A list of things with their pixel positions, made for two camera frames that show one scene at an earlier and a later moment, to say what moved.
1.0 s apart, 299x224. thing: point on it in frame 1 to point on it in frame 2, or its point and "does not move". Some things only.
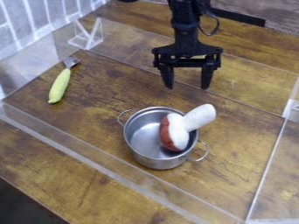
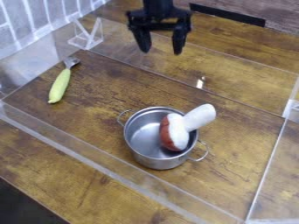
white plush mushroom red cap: [175, 127] does not move
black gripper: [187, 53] to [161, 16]
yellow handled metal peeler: [62, 80] does not move
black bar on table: [229, 14] does not move
